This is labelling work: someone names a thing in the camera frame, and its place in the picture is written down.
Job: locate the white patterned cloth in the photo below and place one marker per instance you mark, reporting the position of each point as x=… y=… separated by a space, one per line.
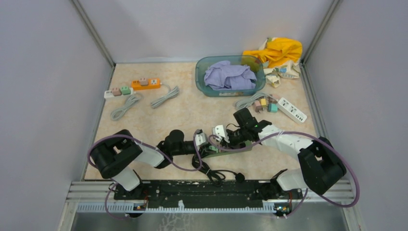
x=288 y=70

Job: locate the green charger on white strip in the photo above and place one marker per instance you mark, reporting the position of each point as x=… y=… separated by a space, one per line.
x=125 y=90

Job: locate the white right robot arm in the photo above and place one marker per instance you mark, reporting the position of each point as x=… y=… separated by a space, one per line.
x=320 y=168

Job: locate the small white power strip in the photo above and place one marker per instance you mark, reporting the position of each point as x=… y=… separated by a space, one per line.
x=108 y=95

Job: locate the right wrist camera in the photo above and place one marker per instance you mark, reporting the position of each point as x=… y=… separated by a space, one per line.
x=221 y=134

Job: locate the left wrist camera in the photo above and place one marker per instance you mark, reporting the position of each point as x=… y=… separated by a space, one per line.
x=200 y=138

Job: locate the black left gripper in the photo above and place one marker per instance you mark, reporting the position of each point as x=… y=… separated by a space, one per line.
x=202 y=151

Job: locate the orange power strip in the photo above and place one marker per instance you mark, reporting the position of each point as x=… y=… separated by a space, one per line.
x=154 y=83

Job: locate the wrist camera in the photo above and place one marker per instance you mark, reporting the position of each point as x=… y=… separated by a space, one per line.
x=200 y=138
x=221 y=134

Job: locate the yellow usb charger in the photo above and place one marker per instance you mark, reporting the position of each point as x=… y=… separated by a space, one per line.
x=263 y=102

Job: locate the purple cloth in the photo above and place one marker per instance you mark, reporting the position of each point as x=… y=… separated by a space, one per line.
x=226 y=76

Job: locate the pink charger on white strip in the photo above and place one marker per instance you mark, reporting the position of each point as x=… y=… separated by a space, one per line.
x=116 y=92

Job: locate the light green usb charger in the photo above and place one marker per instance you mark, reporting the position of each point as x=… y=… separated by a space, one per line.
x=213 y=149

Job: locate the teal usb charger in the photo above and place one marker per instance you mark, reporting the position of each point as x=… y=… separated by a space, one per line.
x=272 y=108

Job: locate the yellow cloth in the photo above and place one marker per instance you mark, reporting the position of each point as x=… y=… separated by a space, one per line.
x=278 y=51

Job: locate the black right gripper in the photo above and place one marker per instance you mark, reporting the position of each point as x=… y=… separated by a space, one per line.
x=231 y=144

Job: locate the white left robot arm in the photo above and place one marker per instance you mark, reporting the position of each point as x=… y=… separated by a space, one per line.
x=112 y=155

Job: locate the green power strip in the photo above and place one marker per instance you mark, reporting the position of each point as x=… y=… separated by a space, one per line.
x=244 y=147

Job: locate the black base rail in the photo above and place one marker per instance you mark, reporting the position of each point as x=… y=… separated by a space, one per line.
x=203 y=194

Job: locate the teal plastic basin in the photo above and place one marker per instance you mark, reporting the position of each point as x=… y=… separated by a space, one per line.
x=254 y=63

